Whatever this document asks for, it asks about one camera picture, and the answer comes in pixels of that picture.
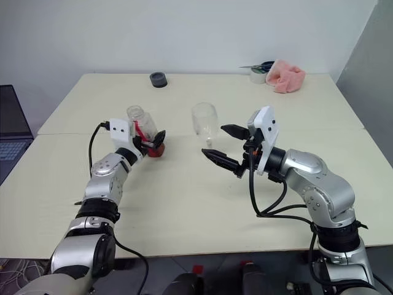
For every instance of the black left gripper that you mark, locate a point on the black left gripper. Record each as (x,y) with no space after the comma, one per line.
(142,146)

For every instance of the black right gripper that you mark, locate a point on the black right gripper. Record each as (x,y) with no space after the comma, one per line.
(250,153)

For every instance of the clear plastic bottle red cap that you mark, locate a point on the clear plastic bottle red cap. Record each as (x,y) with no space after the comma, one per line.
(147,123)

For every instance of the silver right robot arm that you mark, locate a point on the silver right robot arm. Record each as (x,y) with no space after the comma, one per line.
(319,181)

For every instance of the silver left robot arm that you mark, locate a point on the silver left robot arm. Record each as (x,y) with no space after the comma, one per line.
(104,187)

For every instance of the clear wine glass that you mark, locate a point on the clear wine glass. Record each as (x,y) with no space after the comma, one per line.
(204,120)

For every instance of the white tape roll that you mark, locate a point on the white tape roll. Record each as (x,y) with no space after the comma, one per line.
(257,76)

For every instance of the pink cloth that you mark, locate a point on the pink cloth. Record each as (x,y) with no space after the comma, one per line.
(287,78)

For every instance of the small red patch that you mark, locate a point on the small red patch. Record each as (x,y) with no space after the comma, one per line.
(198,269)

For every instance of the dark rounded shape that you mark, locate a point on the dark rounded shape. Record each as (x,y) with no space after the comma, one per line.
(253,281)
(184,284)

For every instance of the dark laptop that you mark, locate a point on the dark laptop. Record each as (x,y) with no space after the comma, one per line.
(12,116)

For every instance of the small dark and white device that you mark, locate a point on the small dark and white device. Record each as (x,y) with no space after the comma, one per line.
(296,289)

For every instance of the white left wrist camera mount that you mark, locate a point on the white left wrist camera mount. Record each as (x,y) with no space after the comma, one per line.
(122,132)

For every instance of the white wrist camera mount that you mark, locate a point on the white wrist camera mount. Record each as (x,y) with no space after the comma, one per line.
(268,135)
(122,132)

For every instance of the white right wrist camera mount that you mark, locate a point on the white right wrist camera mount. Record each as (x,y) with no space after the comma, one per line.
(268,135)

